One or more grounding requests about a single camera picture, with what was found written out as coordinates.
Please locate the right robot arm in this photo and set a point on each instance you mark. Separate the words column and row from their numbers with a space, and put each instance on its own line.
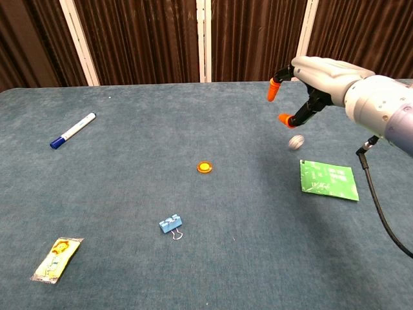
column 380, row 103

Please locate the blue binder clip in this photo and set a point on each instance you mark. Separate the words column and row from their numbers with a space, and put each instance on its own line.
column 170, row 224

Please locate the green foil packet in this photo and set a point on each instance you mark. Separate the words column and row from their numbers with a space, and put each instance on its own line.
column 328, row 179

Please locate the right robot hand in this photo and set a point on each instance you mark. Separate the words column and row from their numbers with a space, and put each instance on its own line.
column 322, row 76

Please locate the yellow cartoon snack packet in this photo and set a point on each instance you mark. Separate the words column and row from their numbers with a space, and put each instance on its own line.
column 57, row 260

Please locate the orange round button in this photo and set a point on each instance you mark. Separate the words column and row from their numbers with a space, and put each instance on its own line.
column 205, row 168

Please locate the brown pleated curtain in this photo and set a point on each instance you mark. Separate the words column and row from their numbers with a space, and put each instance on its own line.
column 145, row 38

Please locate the blue velvet tablecloth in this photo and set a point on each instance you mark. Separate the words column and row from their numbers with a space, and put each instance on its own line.
column 161, row 206

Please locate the white die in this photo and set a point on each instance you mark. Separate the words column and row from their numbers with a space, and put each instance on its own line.
column 296, row 142

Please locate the white frame post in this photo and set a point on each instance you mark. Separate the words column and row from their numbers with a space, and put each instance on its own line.
column 79, row 42
column 204, row 40
column 306, row 32

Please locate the blue capped white marker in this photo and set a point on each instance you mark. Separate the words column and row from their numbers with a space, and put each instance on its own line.
column 73, row 130

